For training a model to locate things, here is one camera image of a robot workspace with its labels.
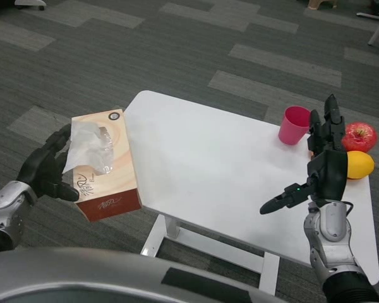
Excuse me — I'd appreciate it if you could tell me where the red apple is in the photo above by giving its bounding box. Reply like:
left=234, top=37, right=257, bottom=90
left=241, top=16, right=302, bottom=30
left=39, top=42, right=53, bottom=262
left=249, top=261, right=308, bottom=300
left=340, top=122, right=378, bottom=153

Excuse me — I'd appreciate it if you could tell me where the white table base frame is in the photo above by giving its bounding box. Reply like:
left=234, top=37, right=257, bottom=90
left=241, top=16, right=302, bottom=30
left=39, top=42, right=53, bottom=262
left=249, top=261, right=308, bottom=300
left=140, top=213, right=281, bottom=290

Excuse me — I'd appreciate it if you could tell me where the yellow lemon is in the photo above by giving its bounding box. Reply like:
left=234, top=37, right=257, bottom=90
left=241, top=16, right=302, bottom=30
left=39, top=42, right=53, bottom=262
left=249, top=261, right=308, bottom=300
left=346, top=150, right=376, bottom=180

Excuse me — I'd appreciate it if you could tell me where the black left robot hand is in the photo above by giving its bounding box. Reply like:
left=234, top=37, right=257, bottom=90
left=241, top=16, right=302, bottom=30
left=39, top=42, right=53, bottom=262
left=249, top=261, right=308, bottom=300
left=15, top=123, right=80, bottom=203

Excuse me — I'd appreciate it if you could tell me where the pink plastic cup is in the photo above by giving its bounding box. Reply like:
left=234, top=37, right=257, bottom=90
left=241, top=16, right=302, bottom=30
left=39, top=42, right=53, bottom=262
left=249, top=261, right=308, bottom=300
left=277, top=106, right=312, bottom=146

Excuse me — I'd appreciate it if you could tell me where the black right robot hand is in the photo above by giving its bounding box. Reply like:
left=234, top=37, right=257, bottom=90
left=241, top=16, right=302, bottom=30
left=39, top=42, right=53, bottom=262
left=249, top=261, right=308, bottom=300
left=259, top=93, right=349, bottom=215

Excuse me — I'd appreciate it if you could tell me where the orange plate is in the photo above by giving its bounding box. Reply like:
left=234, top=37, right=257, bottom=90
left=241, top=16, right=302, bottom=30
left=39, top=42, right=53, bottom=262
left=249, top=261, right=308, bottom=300
left=308, top=150, right=364, bottom=182

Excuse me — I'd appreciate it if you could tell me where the white tissue sheet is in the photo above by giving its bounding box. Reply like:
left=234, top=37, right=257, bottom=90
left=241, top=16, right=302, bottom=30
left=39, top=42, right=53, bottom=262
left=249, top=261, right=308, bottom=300
left=62, top=121, right=114, bottom=174

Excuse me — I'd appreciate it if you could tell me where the tan and red tissue box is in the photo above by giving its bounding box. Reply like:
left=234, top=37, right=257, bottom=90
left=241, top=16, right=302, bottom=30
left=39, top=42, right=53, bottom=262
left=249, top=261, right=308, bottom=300
left=71, top=108, right=143, bottom=223

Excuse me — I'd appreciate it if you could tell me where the silver robot chest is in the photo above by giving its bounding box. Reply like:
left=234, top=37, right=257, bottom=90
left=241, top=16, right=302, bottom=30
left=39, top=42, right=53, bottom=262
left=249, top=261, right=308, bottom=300
left=0, top=247, right=284, bottom=303

